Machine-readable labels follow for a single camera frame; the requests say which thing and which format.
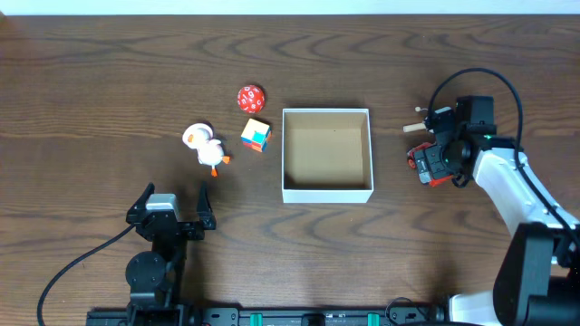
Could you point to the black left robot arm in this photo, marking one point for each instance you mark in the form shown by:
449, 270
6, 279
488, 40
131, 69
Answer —
155, 276

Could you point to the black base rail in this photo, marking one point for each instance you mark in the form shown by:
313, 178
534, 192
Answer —
397, 315

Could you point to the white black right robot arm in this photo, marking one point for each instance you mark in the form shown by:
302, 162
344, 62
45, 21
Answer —
538, 281

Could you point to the red toy truck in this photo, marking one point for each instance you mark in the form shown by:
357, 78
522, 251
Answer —
427, 159

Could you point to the white pink duck toy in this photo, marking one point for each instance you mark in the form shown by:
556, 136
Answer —
200, 137

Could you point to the wooden rattle drum toy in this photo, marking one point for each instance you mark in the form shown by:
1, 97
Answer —
414, 127

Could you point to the white cardboard box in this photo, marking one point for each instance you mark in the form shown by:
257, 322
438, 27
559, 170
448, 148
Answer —
326, 156

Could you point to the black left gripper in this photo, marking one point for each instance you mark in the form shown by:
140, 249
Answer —
179, 227

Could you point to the red lettered ball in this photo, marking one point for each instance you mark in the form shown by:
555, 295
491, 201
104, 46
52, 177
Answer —
251, 99

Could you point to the multicolour puzzle cube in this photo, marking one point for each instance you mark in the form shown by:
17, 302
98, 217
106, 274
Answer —
256, 135

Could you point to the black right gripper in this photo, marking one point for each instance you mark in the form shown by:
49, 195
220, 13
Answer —
433, 156

